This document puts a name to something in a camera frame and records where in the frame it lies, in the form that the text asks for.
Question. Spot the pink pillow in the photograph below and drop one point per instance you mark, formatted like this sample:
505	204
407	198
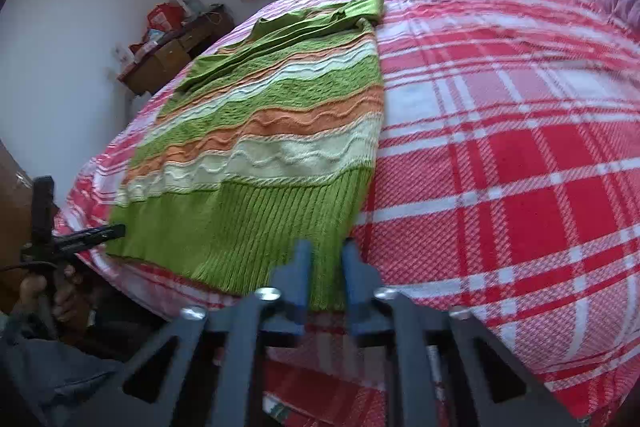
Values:
620	2

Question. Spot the brown wooden cabinet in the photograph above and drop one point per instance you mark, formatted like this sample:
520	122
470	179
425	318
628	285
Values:
12	217

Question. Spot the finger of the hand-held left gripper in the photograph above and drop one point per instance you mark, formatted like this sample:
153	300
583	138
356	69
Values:
92	237
42	207

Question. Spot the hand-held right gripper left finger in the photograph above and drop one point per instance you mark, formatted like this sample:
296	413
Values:
301	277

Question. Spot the brown wooden desk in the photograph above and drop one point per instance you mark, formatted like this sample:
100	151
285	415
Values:
165	57

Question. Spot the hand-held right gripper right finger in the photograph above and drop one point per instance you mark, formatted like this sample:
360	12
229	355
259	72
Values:
355	287

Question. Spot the green orange striped knit sweater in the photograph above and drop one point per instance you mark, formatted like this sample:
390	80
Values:
280	147

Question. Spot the person's left hand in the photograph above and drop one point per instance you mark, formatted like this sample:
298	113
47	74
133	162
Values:
67	297

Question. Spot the bed with red plaid sheet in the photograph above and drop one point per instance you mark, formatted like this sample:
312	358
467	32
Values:
500	157

